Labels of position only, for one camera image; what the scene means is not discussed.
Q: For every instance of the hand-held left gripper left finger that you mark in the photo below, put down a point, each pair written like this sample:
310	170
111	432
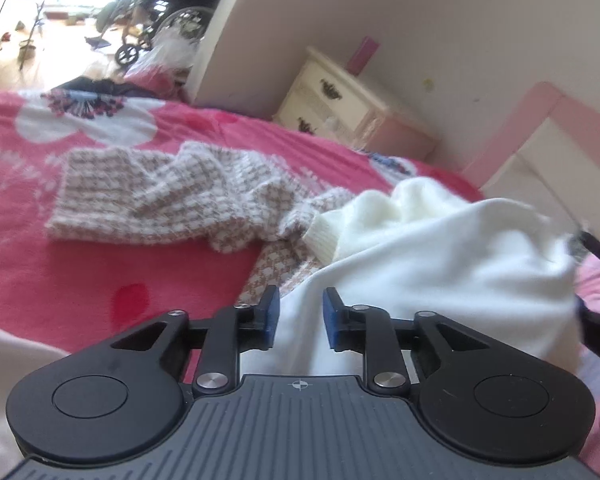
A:
271	317

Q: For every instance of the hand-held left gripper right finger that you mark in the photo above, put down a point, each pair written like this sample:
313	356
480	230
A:
332	317

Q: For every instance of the white long-sleeved top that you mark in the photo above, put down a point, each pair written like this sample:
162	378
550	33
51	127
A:
430	280

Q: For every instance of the cream knit sweater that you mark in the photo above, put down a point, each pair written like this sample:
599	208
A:
380	215

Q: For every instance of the pink white headboard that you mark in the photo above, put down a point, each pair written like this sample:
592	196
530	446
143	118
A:
545	105

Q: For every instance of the pink white checked knit garment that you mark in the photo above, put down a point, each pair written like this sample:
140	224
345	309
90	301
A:
155	195

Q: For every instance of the pink floral blanket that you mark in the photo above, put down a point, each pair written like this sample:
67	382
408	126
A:
80	270

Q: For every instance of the cream bedside cabinet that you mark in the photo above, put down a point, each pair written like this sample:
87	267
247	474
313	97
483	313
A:
325	105

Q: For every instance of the small pink box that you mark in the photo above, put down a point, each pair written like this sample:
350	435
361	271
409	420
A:
362	55

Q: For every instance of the white plastic bag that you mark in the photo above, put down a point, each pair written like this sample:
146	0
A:
172	50

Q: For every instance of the dark patterned bed sheet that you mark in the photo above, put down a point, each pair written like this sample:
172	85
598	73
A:
100	87

